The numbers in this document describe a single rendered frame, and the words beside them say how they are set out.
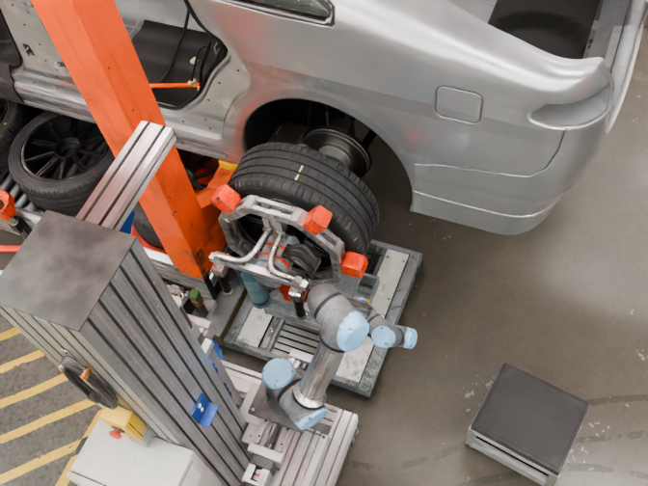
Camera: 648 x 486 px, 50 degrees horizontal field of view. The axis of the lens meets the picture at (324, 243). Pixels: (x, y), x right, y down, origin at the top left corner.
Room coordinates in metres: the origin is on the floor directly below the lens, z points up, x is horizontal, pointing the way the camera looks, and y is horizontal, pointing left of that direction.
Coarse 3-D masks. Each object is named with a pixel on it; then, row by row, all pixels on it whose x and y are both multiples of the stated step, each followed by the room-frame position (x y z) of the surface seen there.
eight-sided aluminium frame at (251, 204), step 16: (240, 208) 1.66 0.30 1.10; (256, 208) 1.62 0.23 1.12; (272, 208) 1.63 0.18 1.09; (288, 208) 1.60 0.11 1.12; (224, 224) 1.71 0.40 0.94; (288, 224) 1.55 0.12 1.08; (240, 240) 1.74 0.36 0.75; (320, 240) 1.49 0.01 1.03; (336, 240) 1.50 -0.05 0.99; (256, 256) 1.71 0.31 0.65; (336, 256) 1.46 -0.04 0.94; (304, 272) 1.61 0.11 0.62; (320, 272) 1.56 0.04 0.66; (336, 272) 1.46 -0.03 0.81
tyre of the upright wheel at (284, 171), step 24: (264, 144) 1.94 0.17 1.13; (288, 144) 1.87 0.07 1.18; (240, 168) 1.87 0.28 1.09; (264, 168) 1.78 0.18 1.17; (288, 168) 1.75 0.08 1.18; (312, 168) 1.74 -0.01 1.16; (336, 168) 1.75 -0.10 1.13; (240, 192) 1.75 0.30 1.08; (264, 192) 1.69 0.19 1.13; (288, 192) 1.64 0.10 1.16; (312, 192) 1.63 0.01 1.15; (336, 192) 1.65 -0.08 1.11; (360, 192) 1.68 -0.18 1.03; (336, 216) 1.55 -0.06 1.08; (360, 216) 1.60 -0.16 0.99; (360, 240) 1.52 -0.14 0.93
